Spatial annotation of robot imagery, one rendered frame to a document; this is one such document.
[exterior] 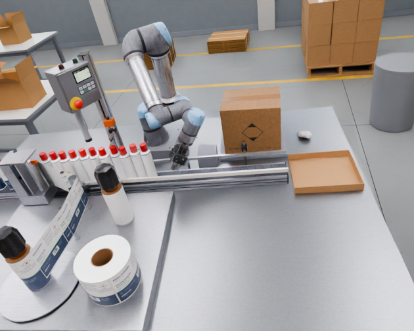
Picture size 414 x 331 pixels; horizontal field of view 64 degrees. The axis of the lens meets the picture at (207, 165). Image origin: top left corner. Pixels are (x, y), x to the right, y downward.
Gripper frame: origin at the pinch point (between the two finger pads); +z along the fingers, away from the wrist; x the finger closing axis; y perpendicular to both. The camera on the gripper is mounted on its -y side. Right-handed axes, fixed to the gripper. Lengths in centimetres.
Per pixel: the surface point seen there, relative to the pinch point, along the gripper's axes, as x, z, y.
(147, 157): -13.7, -1.7, 2.0
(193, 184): 11.9, 1.9, 5.7
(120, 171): -24.1, 12.0, 2.2
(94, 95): -46, -18, -9
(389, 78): 157, -47, -153
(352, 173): 79, -34, 2
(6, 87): -144, 77, -120
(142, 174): -13.4, 9.5, 2.1
